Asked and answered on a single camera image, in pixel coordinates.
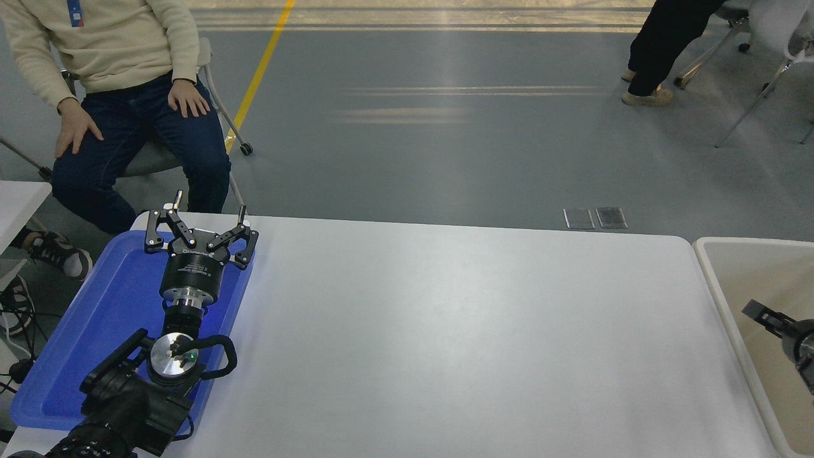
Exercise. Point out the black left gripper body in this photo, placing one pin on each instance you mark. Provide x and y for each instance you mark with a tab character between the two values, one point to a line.
191	267

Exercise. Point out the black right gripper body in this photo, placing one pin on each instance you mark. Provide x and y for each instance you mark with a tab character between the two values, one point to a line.
793	346

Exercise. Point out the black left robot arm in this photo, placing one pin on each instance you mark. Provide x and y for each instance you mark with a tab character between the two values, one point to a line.
127	407

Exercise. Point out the seated person's left forearm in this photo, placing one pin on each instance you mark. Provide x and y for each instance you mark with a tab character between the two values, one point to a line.
181	44

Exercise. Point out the seated person's right forearm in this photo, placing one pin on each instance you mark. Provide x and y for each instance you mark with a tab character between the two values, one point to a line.
35	63

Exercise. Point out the seated person's right hand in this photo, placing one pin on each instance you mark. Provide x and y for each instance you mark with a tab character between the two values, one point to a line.
73	124

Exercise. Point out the seated person's left hand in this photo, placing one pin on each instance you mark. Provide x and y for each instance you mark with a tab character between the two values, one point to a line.
187	98

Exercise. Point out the large pale bin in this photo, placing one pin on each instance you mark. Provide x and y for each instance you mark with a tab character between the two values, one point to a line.
763	381

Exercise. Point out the grey wheeled chair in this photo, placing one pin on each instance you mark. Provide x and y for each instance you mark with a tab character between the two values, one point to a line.
143	162

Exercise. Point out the seated person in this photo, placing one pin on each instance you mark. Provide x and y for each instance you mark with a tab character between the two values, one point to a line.
127	127

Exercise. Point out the blue plastic tray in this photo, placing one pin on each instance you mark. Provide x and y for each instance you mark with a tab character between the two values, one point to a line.
95	331

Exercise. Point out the white side table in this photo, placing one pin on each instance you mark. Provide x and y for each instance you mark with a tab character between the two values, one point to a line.
19	203

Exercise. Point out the metal floor plate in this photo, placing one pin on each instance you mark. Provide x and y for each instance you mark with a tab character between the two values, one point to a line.
579	218
612	217

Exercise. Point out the black power plug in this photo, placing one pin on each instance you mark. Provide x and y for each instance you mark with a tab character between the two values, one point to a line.
21	371

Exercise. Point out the blue id badge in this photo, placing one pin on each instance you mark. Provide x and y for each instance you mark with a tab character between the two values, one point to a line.
74	13

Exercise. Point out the wheeled chair with pale legs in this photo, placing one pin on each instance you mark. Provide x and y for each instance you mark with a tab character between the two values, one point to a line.
699	61

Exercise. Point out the standing person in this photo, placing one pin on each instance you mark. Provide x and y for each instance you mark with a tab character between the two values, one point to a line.
661	44

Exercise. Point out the white shell chair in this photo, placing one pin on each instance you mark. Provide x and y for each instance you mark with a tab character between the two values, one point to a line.
769	25

